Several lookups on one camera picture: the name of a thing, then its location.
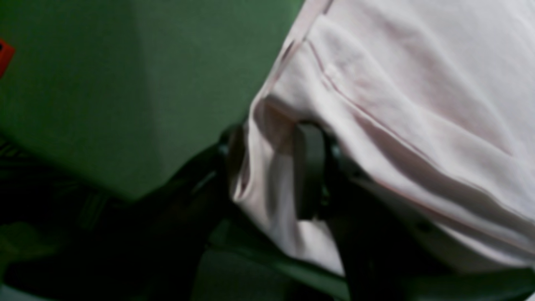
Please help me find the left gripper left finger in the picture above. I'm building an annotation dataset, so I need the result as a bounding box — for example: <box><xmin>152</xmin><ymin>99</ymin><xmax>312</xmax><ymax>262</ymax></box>
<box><xmin>4</xmin><ymin>125</ymin><xmax>246</xmax><ymax>301</ymax></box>

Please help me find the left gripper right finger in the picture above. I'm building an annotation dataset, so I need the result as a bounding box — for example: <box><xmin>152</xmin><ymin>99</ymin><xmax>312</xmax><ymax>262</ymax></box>
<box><xmin>293</xmin><ymin>122</ymin><xmax>534</xmax><ymax>301</ymax></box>

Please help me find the pink t-shirt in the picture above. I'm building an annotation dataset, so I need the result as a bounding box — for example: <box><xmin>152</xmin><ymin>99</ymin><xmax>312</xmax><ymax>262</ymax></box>
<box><xmin>230</xmin><ymin>0</ymin><xmax>534</xmax><ymax>275</ymax></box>

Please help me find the green table cloth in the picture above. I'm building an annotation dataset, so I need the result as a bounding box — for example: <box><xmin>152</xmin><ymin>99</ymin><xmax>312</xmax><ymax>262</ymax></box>
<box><xmin>0</xmin><ymin>0</ymin><xmax>535</xmax><ymax>301</ymax></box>

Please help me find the red black clamp left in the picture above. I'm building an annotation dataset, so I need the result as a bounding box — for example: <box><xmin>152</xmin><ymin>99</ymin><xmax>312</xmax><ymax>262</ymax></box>
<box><xmin>0</xmin><ymin>39</ymin><xmax>16</xmax><ymax>78</ymax></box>

